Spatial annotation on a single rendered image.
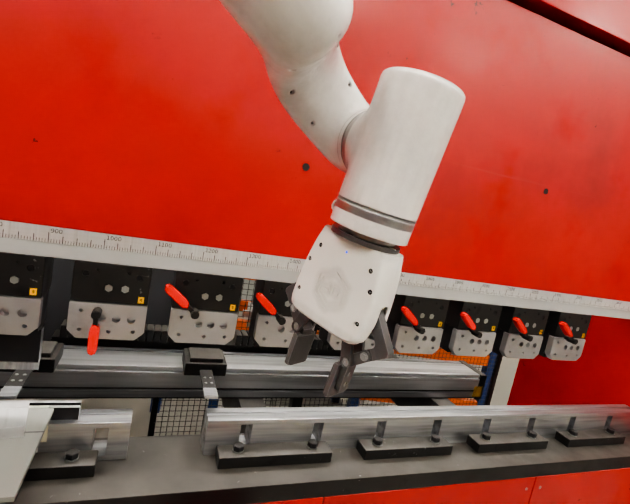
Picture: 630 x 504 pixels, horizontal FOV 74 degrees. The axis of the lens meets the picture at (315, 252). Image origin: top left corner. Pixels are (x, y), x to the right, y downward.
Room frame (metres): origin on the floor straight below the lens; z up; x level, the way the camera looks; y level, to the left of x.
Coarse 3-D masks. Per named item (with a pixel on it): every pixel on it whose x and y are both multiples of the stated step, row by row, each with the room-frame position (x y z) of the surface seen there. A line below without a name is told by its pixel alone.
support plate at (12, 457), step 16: (32, 416) 0.80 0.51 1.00; (48, 416) 0.81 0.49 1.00; (0, 448) 0.69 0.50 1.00; (16, 448) 0.70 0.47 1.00; (32, 448) 0.71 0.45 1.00; (0, 464) 0.65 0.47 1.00; (16, 464) 0.66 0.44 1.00; (0, 480) 0.62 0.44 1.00; (16, 480) 0.63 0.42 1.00; (0, 496) 0.59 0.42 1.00
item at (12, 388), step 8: (48, 344) 1.05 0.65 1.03; (56, 344) 1.06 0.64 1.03; (48, 352) 1.01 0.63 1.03; (56, 352) 1.04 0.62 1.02; (40, 360) 0.99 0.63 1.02; (48, 360) 1.00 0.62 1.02; (56, 360) 1.02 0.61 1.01; (40, 368) 0.99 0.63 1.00; (48, 368) 1.00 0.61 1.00; (16, 376) 0.92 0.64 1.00; (24, 376) 0.93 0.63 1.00; (8, 384) 0.88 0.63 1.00; (16, 384) 0.89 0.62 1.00; (24, 384) 0.91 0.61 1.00; (0, 392) 0.85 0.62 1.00; (8, 392) 0.85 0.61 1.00; (16, 392) 0.86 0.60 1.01
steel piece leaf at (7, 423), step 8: (16, 408) 0.81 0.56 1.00; (24, 408) 0.81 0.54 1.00; (0, 416) 0.77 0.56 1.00; (8, 416) 0.78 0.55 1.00; (16, 416) 0.78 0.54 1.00; (24, 416) 0.79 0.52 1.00; (0, 424) 0.75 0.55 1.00; (8, 424) 0.76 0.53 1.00; (16, 424) 0.76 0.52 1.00; (24, 424) 0.76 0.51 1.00; (0, 432) 0.71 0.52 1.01; (8, 432) 0.72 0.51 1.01; (16, 432) 0.73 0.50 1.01
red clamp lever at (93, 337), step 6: (96, 312) 0.80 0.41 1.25; (96, 318) 0.80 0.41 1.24; (96, 324) 0.81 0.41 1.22; (90, 330) 0.80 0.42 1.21; (96, 330) 0.81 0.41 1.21; (90, 336) 0.80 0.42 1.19; (96, 336) 0.81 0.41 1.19; (90, 342) 0.80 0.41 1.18; (96, 342) 0.81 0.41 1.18; (90, 348) 0.80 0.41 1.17; (96, 348) 0.81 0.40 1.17; (90, 354) 0.80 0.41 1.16
